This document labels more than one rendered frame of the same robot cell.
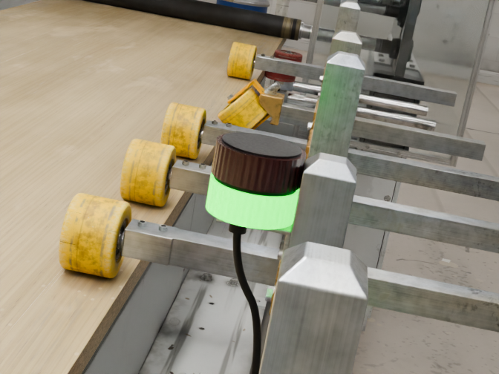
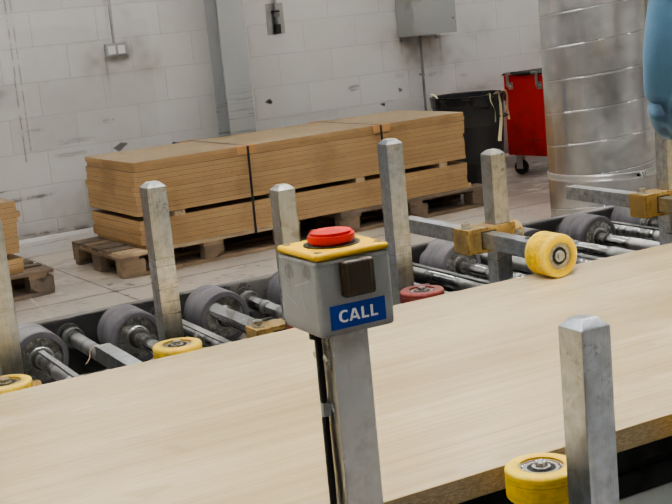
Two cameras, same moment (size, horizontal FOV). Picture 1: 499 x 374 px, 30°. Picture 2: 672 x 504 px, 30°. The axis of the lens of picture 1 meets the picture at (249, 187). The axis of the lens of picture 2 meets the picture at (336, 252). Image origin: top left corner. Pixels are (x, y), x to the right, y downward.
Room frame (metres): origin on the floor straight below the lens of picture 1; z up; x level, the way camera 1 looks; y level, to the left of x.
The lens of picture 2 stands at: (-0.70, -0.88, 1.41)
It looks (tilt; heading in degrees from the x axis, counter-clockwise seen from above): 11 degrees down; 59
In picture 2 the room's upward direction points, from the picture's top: 5 degrees counter-clockwise
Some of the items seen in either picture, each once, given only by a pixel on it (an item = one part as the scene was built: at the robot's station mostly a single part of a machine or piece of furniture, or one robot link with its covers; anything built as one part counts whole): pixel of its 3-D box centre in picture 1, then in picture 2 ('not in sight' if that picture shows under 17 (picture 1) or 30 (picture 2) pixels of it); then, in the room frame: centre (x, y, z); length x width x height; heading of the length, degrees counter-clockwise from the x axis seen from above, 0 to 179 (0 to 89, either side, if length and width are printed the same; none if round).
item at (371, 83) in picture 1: (347, 77); not in sight; (2.13, -0.18, 0.95); 0.50 x 0.04 x 0.04; 86
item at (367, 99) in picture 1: (350, 97); not in sight; (2.62, -0.24, 0.81); 0.43 x 0.03 x 0.04; 86
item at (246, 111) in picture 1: (243, 113); not in sight; (1.64, 0.03, 0.93); 0.09 x 0.08 x 0.09; 86
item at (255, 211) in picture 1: (252, 197); not in sight; (0.59, 0.00, 1.11); 0.06 x 0.06 x 0.02
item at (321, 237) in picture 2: not in sight; (331, 240); (-0.17, 0.00, 1.22); 0.04 x 0.04 x 0.02
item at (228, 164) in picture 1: (258, 162); not in sight; (0.59, 0.00, 1.13); 0.06 x 0.06 x 0.02
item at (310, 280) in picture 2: not in sight; (335, 287); (-0.17, 0.00, 1.18); 0.07 x 0.07 x 0.08; 86
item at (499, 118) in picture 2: not in sight; (471, 140); (5.03, 6.46, 0.36); 0.58 x 0.56 x 0.72; 89
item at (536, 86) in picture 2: not in sight; (556, 118); (5.96, 6.56, 0.41); 0.76 x 0.48 x 0.81; 6
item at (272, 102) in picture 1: (254, 104); not in sight; (1.64, 0.02, 0.95); 0.10 x 0.04 x 0.10; 86
